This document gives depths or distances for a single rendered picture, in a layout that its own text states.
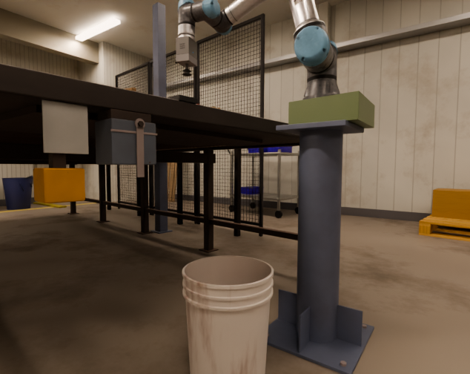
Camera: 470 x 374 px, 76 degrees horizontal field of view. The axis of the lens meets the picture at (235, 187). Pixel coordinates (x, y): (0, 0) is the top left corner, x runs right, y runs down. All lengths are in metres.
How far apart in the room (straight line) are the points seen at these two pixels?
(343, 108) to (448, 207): 3.10
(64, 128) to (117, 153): 0.13
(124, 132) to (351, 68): 4.42
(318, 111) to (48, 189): 0.90
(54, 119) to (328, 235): 0.97
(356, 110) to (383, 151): 3.60
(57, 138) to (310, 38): 0.84
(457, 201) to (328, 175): 3.02
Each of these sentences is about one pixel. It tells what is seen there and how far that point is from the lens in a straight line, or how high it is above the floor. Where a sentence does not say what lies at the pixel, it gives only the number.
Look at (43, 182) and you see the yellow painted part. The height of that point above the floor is 0.67.
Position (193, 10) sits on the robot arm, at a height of 1.37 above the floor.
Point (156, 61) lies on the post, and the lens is 3.51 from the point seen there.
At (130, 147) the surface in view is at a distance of 0.87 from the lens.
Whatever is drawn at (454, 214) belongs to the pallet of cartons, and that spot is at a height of 0.20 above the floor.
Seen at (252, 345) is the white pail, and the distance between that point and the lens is 1.02.
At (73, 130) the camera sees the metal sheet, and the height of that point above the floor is 0.79.
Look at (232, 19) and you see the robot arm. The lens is 1.56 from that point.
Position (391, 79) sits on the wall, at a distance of 4.87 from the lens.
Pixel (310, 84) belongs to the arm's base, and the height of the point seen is 1.03.
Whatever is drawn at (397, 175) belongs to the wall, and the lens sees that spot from 4.70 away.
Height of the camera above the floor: 0.70
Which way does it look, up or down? 4 degrees down
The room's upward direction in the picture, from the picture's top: straight up
